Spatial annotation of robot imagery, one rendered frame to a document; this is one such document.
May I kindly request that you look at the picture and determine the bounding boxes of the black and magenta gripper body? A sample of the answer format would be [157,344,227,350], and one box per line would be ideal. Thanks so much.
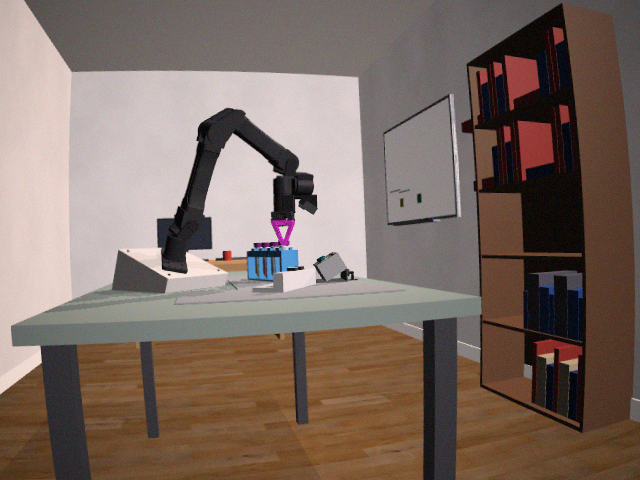
[271,194,295,221]

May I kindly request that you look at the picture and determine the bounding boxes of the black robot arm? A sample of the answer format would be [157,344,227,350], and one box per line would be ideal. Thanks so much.
[161,108,318,274]

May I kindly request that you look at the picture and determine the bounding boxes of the blue tube rack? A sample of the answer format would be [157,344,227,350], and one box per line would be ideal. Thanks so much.
[247,247,299,282]

